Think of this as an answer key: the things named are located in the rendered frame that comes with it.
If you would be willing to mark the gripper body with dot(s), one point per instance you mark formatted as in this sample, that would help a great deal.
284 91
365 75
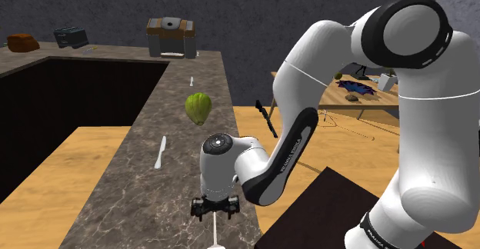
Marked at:
215 204

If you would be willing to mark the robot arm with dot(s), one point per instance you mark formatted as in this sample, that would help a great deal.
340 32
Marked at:
431 136

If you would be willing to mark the white spoon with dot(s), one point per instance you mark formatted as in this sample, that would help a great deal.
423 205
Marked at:
215 229

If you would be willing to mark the white knife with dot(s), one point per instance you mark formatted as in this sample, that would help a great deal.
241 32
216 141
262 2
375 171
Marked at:
161 152

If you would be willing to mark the green ribbed fruit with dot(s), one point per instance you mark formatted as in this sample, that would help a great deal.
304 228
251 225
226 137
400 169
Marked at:
198 107

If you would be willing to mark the black stick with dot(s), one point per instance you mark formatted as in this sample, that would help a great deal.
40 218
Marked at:
267 119

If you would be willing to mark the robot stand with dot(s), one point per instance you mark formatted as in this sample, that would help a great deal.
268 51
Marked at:
318 210

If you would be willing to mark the small white utensil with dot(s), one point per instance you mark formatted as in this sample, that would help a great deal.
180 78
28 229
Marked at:
191 81

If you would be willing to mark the wooden table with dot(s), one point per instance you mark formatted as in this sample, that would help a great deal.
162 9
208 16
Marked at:
335 97

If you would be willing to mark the grey and brown coffee machine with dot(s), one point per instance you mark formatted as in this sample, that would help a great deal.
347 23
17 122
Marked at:
170 38

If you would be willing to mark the pale pen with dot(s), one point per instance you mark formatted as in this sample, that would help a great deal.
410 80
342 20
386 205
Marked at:
90 49

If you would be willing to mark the dark grey toaster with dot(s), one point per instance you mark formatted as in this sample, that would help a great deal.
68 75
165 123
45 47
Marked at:
70 37

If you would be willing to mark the brown bread loaf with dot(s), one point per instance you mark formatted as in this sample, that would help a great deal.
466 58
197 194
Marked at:
22 43

